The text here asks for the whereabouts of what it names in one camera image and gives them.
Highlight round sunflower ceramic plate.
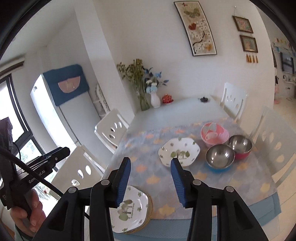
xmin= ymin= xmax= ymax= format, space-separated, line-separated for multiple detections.
xmin=123 ymin=193 xmax=153 ymax=234

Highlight blue steel bowl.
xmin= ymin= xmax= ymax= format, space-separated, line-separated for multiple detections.
xmin=205 ymin=144 xmax=235 ymax=172

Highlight large square forest plate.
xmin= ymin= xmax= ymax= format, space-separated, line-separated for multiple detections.
xmin=158 ymin=137 xmax=201 ymax=167

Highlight pink cartoon bowl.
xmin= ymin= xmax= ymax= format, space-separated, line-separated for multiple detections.
xmin=201 ymin=122 xmax=229 ymax=148

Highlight left hand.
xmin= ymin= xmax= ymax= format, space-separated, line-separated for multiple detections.
xmin=9 ymin=189 xmax=47 ymax=233

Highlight small square forest plate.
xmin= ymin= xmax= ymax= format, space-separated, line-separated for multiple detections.
xmin=109 ymin=185 xmax=149 ymax=233

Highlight white chair left near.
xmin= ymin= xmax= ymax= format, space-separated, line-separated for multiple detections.
xmin=51 ymin=145 xmax=106 ymax=193

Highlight white chair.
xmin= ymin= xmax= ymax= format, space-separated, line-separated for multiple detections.
xmin=250 ymin=106 xmax=295 ymax=187
xmin=51 ymin=145 xmax=106 ymax=193
xmin=220 ymin=82 xmax=247 ymax=124
xmin=94 ymin=108 xmax=129 ymax=154

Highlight white refrigerator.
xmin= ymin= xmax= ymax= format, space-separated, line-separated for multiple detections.
xmin=30 ymin=75 xmax=100 ymax=151

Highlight fan pattern tablecloth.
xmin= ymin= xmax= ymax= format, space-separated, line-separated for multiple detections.
xmin=104 ymin=123 xmax=281 ymax=222

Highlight white chair left far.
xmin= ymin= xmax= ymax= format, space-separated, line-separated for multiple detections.
xmin=94 ymin=108 xmax=129 ymax=154

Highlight red steel bowl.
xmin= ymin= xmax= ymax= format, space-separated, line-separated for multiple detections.
xmin=228 ymin=135 xmax=253 ymax=160

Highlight blue fridge cover cloth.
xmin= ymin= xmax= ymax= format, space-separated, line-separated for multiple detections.
xmin=43 ymin=64 xmax=89 ymax=106

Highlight small black lid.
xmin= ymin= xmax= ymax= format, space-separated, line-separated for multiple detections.
xmin=200 ymin=97 xmax=209 ymax=103

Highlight white chair right near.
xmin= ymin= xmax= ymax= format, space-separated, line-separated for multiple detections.
xmin=250 ymin=106 xmax=295 ymax=187

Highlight red lidded teacup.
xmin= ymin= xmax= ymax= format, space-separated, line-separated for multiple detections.
xmin=162 ymin=94 xmax=174 ymax=105

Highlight white ceramic vase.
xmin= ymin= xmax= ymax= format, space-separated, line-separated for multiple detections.
xmin=150 ymin=92 xmax=161 ymax=108

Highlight white chair right far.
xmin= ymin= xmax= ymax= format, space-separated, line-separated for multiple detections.
xmin=220 ymin=82 xmax=247 ymax=124

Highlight glass vase with stems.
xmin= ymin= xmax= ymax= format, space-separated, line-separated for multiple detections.
xmin=116 ymin=59 xmax=150 ymax=111

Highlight small framed picture lower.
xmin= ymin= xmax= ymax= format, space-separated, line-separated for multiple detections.
xmin=240 ymin=35 xmax=258 ymax=53

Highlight small framed picture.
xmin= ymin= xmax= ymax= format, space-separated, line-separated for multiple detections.
xmin=232 ymin=16 xmax=253 ymax=34
xmin=240 ymin=35 xmax=258 ymax=53

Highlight small framed picture upper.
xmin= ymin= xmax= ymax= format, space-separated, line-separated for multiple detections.
xmin=232 ymin=16 xmax=253 ymax=34

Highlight large framed flower picture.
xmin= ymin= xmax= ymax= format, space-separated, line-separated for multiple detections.
xmin=174 ymin=1 xmax=217 ymax=56

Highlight white wall shelf rack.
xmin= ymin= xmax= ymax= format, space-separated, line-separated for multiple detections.
xmin=93 ymin=84 xmax=110 ymax=118

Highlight orange wall hanging tassels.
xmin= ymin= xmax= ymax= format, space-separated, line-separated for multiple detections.
xmin=246 ymin=54 xmax=258 ymax=64

